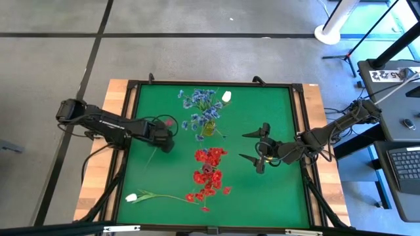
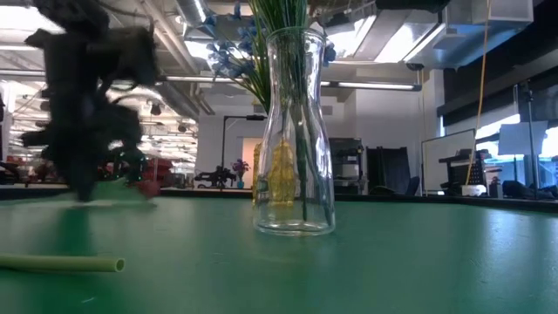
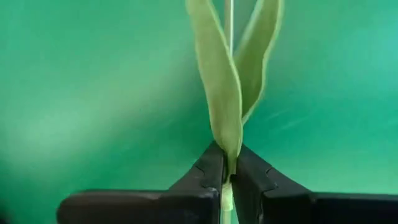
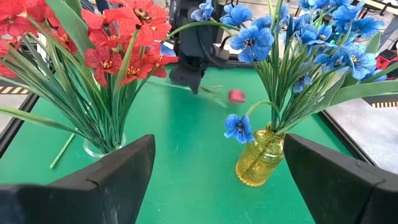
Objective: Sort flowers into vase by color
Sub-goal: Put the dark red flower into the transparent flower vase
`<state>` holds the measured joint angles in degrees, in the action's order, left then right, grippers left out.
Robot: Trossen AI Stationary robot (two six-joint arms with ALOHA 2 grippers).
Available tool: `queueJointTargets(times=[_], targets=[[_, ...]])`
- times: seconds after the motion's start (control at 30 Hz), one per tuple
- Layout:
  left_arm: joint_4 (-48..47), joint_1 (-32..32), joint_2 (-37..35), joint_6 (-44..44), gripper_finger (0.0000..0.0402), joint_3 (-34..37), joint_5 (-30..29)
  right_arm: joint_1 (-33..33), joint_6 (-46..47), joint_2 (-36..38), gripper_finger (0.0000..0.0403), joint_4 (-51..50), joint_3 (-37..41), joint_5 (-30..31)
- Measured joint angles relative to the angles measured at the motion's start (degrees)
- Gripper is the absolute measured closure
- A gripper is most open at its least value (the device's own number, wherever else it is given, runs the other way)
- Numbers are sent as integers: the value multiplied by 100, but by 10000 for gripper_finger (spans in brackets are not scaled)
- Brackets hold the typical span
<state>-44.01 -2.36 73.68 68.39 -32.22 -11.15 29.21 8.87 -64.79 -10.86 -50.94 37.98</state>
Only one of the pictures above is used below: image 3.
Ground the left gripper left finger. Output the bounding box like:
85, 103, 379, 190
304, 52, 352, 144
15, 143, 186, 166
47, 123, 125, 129
57, 140, 225, 224

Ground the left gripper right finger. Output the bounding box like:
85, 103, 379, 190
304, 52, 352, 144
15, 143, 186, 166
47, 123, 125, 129
231, 144, 398, 224

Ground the green table mat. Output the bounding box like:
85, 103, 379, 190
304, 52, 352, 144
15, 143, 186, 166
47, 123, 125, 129
0, 0, 398, 224

